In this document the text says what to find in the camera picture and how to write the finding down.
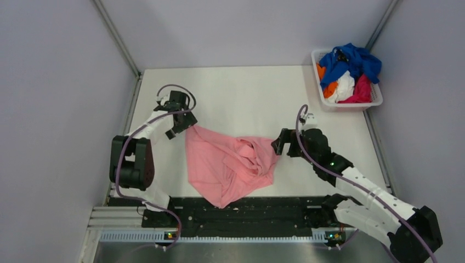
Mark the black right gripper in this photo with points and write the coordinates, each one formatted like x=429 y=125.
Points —
x=287 y=136

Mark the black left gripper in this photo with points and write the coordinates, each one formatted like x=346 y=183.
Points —
x=189 y=120

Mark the pink t-shirt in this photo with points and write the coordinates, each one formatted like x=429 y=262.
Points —
x=224 y=169

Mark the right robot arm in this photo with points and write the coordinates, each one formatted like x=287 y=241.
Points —
x=409 y=233

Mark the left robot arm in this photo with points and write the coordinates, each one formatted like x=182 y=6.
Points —
x=132 y=165

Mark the orange t-shirt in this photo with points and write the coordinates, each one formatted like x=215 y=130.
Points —
x=331 y=88

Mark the white t-shirt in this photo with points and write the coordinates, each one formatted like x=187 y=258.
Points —
x=344 y=90

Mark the magenta t-shirt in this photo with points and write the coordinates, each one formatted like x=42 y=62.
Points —
x=361 y=93

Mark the white plastic laundry basket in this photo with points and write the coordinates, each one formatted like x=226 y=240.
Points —
x=376 y=94

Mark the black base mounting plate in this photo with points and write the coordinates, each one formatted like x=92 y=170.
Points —
x=249 y=217

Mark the blue t-shirt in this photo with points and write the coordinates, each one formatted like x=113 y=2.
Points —
x=349 y=58

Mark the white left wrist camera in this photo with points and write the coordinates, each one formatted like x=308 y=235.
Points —
x=161 y=100

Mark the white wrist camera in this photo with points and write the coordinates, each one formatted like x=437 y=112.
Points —
x=161 y=100
x=307 y=121

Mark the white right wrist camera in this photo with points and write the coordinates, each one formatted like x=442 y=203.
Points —
x=307 y=121

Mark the aluminium front rail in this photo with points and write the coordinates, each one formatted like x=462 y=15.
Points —
x=121 y=224

